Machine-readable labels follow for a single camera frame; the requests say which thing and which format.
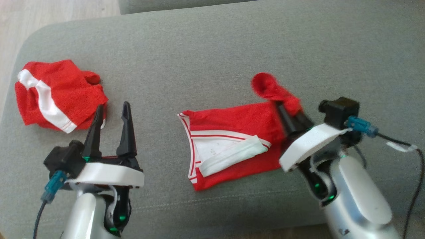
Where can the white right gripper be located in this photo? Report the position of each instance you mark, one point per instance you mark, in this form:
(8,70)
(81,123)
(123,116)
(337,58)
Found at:
(308,144)

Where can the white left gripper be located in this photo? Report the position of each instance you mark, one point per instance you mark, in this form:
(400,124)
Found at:
(106,174)

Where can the red white-trimmed printed shirt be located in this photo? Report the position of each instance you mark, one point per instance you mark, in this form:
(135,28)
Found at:
(239,119)

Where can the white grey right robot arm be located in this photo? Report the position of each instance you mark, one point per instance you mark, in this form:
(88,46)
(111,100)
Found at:
(358,192)

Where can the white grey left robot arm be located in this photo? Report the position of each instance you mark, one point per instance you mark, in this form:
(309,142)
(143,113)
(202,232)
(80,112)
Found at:
(83,215)

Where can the red garment with white stripe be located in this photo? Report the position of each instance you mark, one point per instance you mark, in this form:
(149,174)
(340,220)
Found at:
(66,86)

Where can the grey fabric sofa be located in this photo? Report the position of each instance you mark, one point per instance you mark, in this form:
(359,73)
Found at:
(199,59)

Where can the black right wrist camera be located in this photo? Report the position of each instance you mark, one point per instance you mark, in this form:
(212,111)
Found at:
(338,111)

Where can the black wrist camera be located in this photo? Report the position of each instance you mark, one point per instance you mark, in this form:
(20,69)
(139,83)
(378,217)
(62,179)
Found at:
(338,111)
(63,157)

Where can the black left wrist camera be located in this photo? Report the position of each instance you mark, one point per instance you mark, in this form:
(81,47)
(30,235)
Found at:
(63,157)

